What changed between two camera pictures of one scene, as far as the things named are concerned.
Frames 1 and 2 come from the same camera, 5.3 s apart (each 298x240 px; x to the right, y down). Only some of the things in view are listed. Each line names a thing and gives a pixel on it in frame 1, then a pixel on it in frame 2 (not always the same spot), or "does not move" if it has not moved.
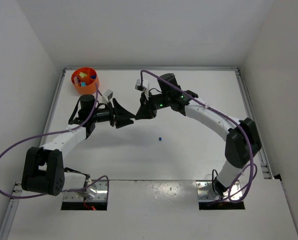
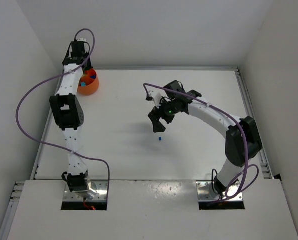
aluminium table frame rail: [265, 166] does not move
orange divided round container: [86, 78] does not move
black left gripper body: [114, 114] to [86, 66]
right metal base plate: [234, 193] does not move
